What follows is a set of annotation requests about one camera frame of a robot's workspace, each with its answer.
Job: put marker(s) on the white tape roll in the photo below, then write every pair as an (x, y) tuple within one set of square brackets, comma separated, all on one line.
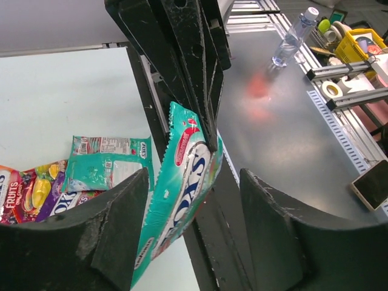
[(330, 90)]

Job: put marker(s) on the yellow plastic basket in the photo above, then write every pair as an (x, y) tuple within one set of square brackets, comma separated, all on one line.
[(359, 45)]

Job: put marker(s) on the smartphone with tan case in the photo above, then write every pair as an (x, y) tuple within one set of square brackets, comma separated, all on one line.
[(371, 186)]

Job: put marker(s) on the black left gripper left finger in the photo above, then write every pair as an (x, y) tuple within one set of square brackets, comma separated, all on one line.
[(92, 246)]

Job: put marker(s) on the white slotted cable duct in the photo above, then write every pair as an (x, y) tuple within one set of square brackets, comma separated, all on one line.
[(339, 132)]

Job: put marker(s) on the purple Fox's berries candy bag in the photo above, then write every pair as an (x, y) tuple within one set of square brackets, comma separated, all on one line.
[(57, 202)]

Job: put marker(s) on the clear plastic water bottle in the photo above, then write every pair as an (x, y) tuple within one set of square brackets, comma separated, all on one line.
[(295, 37)]

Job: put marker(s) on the orange Fox's fruits candy bag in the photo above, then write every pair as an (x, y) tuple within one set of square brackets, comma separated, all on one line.
[(24, 193)]

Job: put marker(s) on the teal candy bag back side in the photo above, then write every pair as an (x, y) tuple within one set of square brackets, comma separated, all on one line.
[(101, 163)]

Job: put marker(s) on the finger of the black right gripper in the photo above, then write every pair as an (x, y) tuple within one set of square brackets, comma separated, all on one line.
[(170, 34), (216, 59)]

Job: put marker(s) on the teal Fox's mint candy bag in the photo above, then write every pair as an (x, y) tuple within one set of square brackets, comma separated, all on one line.
[(188, 171)]

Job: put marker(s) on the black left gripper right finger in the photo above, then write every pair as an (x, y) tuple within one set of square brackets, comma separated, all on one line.
[(295, 246)]

